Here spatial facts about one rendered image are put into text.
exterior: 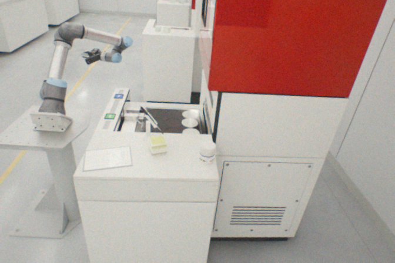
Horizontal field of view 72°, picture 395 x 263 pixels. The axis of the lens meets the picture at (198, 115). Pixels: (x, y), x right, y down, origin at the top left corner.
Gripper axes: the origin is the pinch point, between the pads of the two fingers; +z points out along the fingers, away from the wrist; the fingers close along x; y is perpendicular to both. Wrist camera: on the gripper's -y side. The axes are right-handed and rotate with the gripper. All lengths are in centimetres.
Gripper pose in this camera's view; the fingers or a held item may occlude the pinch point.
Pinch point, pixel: (81, 56)
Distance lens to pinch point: 244.5
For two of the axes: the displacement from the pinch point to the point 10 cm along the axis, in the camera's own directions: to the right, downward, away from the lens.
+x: -1.4, -7.0, -7.0
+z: -9.2, -1.7, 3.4
